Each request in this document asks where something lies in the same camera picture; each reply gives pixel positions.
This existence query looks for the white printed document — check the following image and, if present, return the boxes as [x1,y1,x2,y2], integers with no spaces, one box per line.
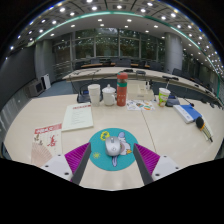
[61,103,95,132]

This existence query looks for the white lidded mug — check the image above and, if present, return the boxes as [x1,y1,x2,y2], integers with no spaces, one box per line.
[101,83,117,107]

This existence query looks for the curved conference desk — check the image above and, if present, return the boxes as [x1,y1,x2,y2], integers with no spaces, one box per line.
[63,66,222,105]

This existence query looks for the colourful sticker sheet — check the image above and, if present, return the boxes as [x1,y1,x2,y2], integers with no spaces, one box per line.
[126,99,156,112]

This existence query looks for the silver grey computer mouse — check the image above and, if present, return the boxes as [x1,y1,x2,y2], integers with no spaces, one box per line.
[105,136,122,157]

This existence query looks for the stack of white paper cups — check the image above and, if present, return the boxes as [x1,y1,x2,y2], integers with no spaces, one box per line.
[87,83,101,108]

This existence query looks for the dark conference microphone unit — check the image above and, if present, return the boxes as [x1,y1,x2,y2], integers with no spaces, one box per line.
[68,71,93,104]
[165,94,195,108]

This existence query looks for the black handheld microphone orange ring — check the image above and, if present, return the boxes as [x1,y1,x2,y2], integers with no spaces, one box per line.
[195,116,214,143]

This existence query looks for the white standing board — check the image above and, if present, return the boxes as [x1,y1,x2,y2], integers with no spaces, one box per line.
[40,73,52,91]

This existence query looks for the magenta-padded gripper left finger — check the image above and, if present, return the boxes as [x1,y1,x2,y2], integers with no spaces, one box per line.
[40,142,92,185]

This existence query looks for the white paper sheet green lines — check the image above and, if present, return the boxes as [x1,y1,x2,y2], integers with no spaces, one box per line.
[201,118,215,142]

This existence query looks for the grey box monitor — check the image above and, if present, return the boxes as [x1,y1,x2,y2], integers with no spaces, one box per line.
[25,79,45,98]

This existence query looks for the black office chairs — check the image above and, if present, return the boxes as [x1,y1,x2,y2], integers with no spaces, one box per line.
[74,58,218,101]

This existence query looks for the round teal cartoon mouse pad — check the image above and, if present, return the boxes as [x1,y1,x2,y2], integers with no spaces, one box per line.
[88,127,139,172]

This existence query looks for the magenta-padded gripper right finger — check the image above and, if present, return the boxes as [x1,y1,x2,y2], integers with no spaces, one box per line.
[132,143,183,185]

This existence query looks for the red and white fan leaflet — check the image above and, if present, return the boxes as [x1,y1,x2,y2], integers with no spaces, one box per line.
[30,123,63,168]

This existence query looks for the blue book with white spine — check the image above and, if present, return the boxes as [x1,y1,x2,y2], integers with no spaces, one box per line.
[172,104,203,124]

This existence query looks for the ceiling lights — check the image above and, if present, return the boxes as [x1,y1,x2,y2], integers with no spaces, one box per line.
[8,0,224,74]

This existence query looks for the red drink bottle green band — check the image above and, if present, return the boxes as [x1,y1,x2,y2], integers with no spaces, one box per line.
[116,71,129,107]

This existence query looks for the printed paper cup with straw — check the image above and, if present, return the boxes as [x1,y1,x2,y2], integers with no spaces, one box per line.
[157,87,172,108]

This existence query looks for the beige cardboard box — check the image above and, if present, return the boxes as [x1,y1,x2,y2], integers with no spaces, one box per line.
[127,81,155,102]

